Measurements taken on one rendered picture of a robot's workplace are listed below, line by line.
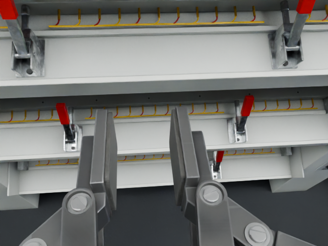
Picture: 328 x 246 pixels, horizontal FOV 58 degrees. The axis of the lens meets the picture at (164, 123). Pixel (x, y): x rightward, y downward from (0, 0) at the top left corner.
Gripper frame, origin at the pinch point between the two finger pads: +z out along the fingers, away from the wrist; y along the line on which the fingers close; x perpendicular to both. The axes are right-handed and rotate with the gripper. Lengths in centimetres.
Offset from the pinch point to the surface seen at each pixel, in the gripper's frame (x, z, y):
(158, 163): -45, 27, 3
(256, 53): -7.9, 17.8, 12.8
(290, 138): -27.5, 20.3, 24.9
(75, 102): -22.1, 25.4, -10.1
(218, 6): -4.3, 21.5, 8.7
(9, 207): -57, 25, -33
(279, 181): -54, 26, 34
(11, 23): -3.1, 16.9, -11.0
